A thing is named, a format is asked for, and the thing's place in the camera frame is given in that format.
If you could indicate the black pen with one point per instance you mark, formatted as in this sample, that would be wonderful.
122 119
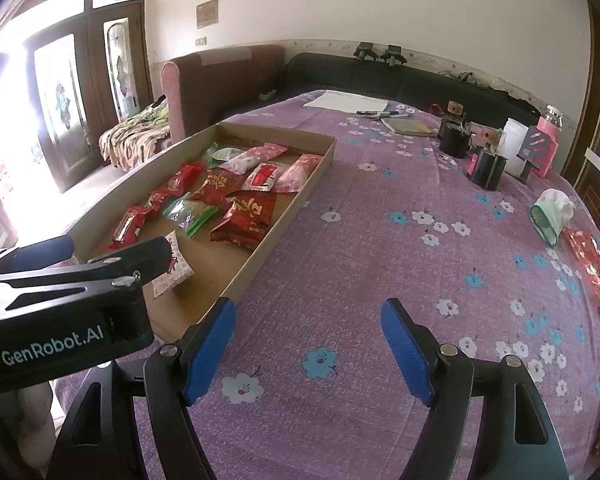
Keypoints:
372 112

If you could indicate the brown armchair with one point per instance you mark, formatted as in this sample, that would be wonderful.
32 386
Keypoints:
215 85

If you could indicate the shallow cardboard tray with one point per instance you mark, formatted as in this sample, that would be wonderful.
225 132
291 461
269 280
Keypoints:
220 280

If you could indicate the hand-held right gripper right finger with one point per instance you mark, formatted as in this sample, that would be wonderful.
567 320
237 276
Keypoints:
405 350

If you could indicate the long pink snack packet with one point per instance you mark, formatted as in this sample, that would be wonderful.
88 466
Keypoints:
255 157

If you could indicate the wall plaque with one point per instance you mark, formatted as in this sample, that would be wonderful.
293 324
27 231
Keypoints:
207 13

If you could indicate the large dark red snack packet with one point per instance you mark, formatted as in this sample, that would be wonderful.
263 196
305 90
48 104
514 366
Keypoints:
245 220

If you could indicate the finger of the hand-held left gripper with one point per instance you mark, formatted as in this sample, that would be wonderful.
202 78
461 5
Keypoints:
145 256
35 253

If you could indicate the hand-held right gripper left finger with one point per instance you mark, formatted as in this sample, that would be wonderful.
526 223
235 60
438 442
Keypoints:
210 355

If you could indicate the pink heart print packet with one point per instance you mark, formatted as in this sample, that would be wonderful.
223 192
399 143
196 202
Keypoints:
177 272

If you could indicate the wooden tag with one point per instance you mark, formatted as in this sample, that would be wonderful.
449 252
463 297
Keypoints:
490 136
455 108

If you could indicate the green striped snack packet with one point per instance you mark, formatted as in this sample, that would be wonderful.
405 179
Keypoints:
190 214

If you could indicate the wooden glass door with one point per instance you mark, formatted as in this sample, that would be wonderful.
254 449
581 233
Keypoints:
85 95

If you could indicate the small pink item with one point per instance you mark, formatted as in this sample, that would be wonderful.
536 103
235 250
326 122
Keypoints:
473 162

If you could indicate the white packet with red label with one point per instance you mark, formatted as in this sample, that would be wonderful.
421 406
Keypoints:
265 176

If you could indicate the purple floral tablecloth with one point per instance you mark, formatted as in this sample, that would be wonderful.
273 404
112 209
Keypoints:
355 260

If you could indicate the dark dotted stand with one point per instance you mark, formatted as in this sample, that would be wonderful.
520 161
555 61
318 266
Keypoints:
535 152

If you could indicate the long red patterned packet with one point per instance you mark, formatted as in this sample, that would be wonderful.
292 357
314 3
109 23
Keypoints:
592 270

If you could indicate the white paper sheet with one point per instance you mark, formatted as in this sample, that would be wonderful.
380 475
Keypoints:
345 100

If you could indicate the patterned blanket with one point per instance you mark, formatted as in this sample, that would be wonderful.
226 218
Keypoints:
135 135

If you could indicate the red packet with white print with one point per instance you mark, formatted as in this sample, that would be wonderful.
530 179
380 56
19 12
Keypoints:
219 186

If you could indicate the brown notebook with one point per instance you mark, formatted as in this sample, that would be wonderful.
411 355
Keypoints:
410 126

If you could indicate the black cup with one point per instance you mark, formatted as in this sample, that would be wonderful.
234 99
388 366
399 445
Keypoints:
454 137
487 170

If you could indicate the bright red snack packet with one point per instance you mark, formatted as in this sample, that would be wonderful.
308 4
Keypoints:
185 178

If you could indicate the white plastic container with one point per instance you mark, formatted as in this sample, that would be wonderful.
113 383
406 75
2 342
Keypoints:
512 142

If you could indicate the person's left hand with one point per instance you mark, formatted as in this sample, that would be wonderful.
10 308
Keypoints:
37 420

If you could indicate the small black device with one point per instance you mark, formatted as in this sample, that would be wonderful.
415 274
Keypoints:
392 54
365 51

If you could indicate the white green tissue pack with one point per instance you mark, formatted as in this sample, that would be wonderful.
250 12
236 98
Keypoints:
552 215

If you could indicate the small green white packet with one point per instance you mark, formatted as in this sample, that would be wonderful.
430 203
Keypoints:
216 155

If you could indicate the black sofa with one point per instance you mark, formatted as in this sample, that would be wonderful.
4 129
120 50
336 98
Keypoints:
430 80

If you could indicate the small red snack packet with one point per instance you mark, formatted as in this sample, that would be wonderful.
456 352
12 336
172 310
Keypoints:
156 201

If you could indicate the pink bottle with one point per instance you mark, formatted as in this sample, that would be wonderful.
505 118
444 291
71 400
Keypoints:
552 132

